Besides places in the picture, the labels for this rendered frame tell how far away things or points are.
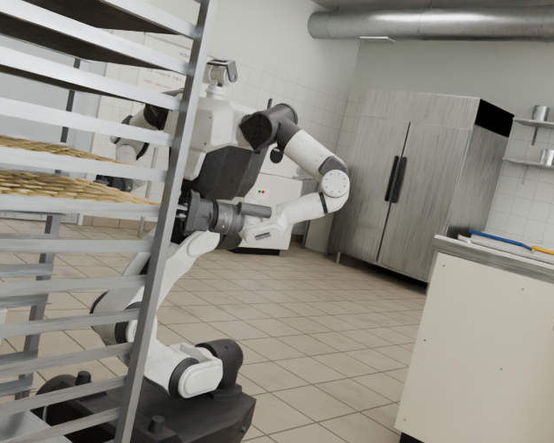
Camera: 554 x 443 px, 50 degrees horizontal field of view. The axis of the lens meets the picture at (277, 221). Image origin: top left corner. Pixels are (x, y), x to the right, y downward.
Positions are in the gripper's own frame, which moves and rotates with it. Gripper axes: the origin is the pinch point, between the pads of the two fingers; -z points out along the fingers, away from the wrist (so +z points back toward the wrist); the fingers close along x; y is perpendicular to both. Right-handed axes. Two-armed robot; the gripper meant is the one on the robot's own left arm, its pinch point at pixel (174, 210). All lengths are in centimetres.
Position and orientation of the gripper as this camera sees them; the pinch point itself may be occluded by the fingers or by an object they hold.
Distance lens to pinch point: 162.0
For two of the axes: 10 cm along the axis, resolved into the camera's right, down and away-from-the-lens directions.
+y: 4.0, 1.9, -9.0
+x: 2.2, -9.7, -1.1
